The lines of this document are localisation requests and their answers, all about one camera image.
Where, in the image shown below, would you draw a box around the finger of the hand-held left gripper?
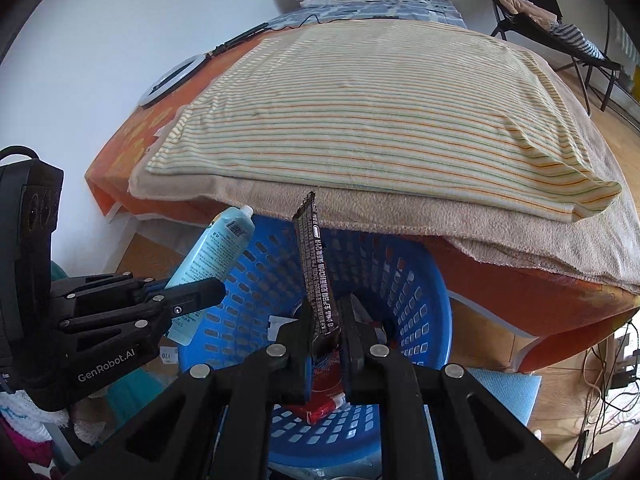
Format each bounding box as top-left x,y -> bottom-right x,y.
50,271 -> 168,316
57,277 -> 227,346

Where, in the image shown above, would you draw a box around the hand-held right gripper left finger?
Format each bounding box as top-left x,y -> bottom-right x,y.
65,305 -> 316,480

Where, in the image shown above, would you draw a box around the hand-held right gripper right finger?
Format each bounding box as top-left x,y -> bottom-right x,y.
337,296 -> 581,480

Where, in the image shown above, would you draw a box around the red cardboard box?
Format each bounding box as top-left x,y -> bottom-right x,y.
287,360 -> 348,426

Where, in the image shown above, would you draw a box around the light blue plastic bottle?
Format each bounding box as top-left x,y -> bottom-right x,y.
164,205 -> 255,346

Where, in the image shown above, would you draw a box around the blue plastic basket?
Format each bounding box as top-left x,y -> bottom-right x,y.
160,212 -> 453,471

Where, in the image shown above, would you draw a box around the dark snack wrapper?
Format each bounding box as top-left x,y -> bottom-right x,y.
292,191 -> 343,361

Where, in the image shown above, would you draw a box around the teal cloth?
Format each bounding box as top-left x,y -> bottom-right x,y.
107,372 -> 173,417

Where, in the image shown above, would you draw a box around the white knitted cloth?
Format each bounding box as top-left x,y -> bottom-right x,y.
0,391 -> 71,427

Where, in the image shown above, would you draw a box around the maroon cloth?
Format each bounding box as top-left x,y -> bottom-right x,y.
0,420 -> 56,476

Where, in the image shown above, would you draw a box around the orange bedsheet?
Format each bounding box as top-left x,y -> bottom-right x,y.
84,35 -> 640,373

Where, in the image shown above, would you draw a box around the light blue foam mat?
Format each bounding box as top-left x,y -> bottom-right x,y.
465,367 -> 543,428

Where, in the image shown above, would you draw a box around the beige blanket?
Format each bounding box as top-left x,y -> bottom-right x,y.
127,17 -> 640,291

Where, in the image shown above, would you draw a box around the striped cream towel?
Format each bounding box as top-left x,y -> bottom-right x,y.
144,20 -> 623,223

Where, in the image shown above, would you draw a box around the black light stand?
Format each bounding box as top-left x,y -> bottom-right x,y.
205,21 -> 271,58

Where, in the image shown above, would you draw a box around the blue patterned sheet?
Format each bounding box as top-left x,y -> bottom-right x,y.
265,0 -> 468,31

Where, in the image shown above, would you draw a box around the grey striped cloth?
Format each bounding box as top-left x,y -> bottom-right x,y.
547,22 -> 608,63

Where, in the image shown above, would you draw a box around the pink clothes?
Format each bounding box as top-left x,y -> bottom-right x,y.
495,0 -> 563,31

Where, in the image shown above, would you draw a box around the white ring light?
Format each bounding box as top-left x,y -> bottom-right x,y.
137,52 -> 208,109

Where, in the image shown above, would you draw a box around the black floor cables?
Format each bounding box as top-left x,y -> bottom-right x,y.
570,320 -> 640,461

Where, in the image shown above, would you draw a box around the black cable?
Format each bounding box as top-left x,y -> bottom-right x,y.
272,12 -> 401,31

